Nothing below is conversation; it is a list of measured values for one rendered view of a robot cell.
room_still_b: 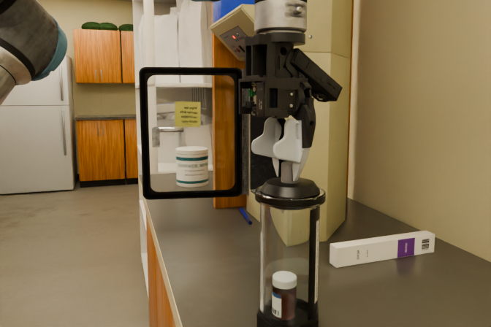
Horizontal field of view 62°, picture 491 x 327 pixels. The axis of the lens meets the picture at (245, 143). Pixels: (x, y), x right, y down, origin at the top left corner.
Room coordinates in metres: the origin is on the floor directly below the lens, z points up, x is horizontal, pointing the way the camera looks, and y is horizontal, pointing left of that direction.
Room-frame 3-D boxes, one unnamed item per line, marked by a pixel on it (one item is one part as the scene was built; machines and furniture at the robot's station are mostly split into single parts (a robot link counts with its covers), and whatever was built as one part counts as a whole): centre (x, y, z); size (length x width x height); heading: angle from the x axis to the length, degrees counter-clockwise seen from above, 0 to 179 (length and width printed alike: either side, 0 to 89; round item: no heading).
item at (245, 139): (1.25, 0.00, 1.19); 0.03 x 0.02 x 0.39; 18
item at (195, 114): (1.24, 0.16, 1.19); 0.30 x 0.01 x 0.40; 98
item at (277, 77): (0.60, -0.04, 1.34); 0.09 x 0.08 x 0.12; 123
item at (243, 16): (1.10, 0.00, 1.46); 0.32 x 0.12 x 0.10; 18
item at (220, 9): (1.19, 0.03, 1.56); 0.10 x 0.10 x 0.09; 18
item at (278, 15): (0.60, -0.05, 1.42); 0.08 x 0.08 x 0.05
